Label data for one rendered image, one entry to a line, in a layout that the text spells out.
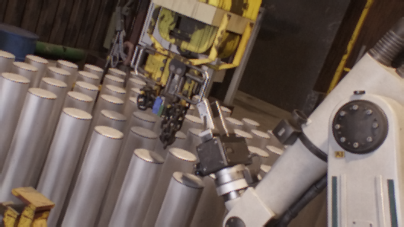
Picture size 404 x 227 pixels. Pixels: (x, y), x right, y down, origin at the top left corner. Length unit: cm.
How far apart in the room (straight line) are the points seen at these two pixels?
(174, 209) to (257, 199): 54
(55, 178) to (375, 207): 191
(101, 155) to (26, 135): 62
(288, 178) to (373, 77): 49
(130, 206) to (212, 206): 42
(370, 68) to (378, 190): 43
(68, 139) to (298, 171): 147
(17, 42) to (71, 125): 394
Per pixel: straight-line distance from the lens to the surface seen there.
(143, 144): 308
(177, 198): 254
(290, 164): 208
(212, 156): 224
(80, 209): 300
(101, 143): 287
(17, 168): 342
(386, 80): 193
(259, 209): 216
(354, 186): 181
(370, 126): 177
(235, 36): 254
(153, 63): 267
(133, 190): 272
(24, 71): 390
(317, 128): 201
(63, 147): 309
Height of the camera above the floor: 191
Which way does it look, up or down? 11 degrees down
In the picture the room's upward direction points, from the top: 19 degrees clockwise
